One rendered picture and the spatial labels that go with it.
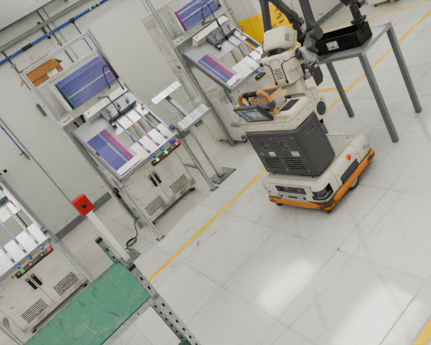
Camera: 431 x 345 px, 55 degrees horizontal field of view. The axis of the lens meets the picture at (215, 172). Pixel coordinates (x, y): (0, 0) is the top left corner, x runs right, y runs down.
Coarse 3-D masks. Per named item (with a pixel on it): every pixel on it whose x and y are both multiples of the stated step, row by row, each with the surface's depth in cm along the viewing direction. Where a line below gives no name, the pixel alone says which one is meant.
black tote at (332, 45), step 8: (368, 24) 308; (328, 32) 336; (336, 32) 332; (344, 32) 327; (352, 32) 322; (360, 32) 303; (368, 32) 309; (320, 40) 347; (328, 40) 321; (336, 40) 316; (344, 40) 311; (352, 40) 307; (360, 40) 304; (320, 48) 331; (328, 48) 326; (336, 48) 321; (344, 48) 316
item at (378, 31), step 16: (384, 32) 310; (352, 48) 310; (368, 48) 299; (368, 64) 300; (400, 64) 327; (336, 80) 382; (368, 80) 306; (416, 96) 339; (352, 112) 397; (384, 112) 316; (416, 112) 346
